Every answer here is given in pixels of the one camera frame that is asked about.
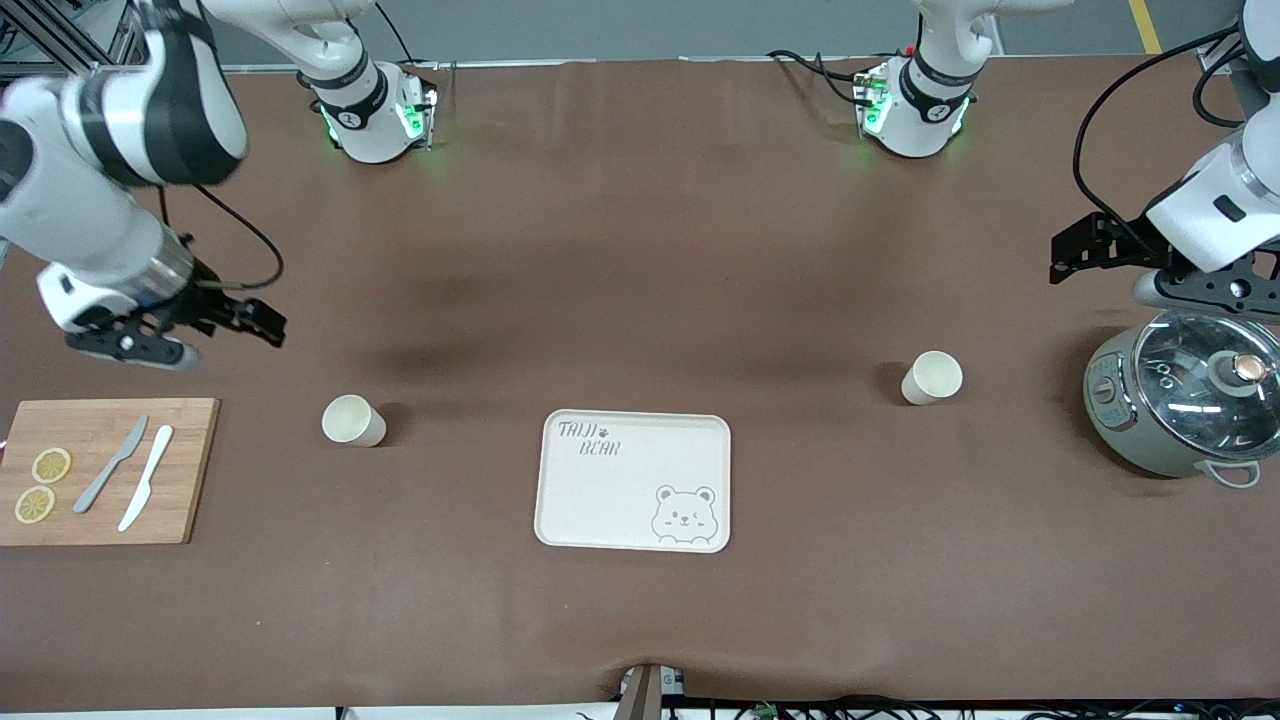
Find wooden cutting board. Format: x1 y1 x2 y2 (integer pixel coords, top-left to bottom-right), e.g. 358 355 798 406
0 398 221 547

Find grey-green electric cooking pot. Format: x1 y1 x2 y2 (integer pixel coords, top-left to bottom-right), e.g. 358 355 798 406
1083 308 1280 490

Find black arm base cable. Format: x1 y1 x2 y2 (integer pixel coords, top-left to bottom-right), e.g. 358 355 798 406
766 48 863 105
372 0 456 71

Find aluminium frame rails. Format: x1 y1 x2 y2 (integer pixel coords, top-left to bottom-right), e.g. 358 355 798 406
0 0 136 76

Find white plastic knife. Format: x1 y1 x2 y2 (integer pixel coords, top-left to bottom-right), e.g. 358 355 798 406
118 425 175 533

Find glass pot lid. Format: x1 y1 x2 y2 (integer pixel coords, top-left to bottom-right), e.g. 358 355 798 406
1133 308 1280 463

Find black right arm base cable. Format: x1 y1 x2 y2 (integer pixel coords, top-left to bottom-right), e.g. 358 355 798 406
372 0 456 71

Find camera mount post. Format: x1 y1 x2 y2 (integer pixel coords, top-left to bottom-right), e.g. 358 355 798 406
612 662 689 720

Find right arm base connector bracket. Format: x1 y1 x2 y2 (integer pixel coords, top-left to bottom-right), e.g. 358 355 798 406
398 88 438 153

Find white plastic cup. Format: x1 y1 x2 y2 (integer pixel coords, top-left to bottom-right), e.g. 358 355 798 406
901 351 964 406
321 395 387 448

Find black left arm base cable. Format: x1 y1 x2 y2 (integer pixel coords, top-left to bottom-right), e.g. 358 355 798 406
766 48 863 105

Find grey plastic knife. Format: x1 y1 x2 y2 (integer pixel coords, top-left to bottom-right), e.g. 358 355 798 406
73 415 150 515

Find beige bear print tray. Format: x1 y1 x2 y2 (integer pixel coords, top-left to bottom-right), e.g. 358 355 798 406
534 409 732 554

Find left arm base connector bracket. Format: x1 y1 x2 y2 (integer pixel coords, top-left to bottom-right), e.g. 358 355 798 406
853 68 893 136

